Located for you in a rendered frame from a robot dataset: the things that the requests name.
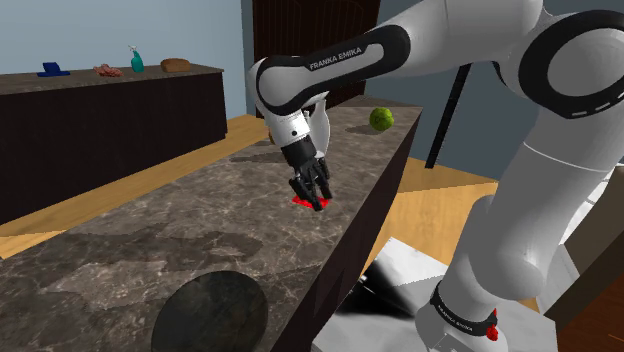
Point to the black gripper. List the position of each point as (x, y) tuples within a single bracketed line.
[(302, 158)]

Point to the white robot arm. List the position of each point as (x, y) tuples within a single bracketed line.
[(536, 195)]

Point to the red flat object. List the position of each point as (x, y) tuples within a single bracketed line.
[(299, 200)]

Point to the green round fruit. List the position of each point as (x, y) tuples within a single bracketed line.
[(381, 119)]

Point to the black slanted pole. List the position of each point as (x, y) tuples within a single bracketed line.
[(446, 122)]

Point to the dark brown door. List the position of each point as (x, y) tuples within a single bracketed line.
[(292, 29)]

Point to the dark round plate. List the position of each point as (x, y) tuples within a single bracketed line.
[(209, 317)]

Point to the dark long counter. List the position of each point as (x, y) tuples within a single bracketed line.
[(107, 131)]

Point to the brown wooden cabinet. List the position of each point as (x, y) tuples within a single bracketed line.
[(594, 287)]

